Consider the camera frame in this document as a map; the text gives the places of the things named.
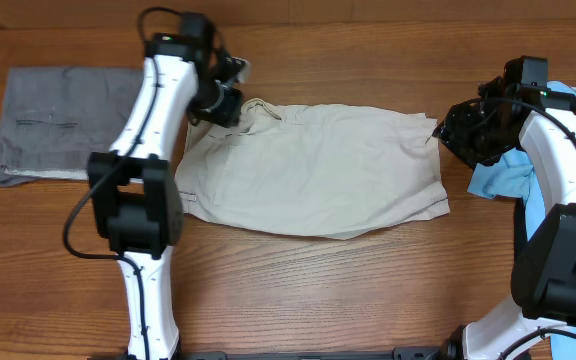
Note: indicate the black garment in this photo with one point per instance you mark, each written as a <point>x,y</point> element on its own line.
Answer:
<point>530,211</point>

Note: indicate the folded grey cloth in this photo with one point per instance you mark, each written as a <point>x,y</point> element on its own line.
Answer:
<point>54,117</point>

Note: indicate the beige khaki shorts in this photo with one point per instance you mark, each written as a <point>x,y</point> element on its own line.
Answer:
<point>331,170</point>

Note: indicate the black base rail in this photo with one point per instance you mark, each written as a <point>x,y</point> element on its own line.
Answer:
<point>402,353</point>

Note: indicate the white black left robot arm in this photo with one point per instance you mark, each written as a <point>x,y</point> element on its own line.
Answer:
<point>188,74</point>

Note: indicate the light blue printed t-shirt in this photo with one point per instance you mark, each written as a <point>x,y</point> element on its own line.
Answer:
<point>568,200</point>

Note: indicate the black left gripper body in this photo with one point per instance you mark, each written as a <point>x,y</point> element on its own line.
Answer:
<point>216,103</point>

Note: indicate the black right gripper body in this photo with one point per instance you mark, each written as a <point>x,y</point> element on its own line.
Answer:
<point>480,137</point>

